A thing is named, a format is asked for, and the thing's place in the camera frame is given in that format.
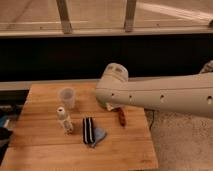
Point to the small white plastic bottle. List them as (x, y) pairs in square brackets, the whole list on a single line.
[(64, 120)]

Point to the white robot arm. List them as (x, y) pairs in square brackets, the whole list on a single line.
[(191, 94)]

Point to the green object under arm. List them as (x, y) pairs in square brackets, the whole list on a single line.
[(107, 106)]

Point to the clear plastic cup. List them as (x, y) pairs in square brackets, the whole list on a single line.
[(67, 96)]

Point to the dark items at left edge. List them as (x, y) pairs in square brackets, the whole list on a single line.
[(5, 134)]

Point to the right metal frame post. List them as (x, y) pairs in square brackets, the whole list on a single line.
[(129, 15)]

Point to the metal frame post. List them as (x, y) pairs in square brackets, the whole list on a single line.
[(129, 15), (64, 16)]

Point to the left metal frame post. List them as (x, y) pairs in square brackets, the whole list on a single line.
[(64, 16)]

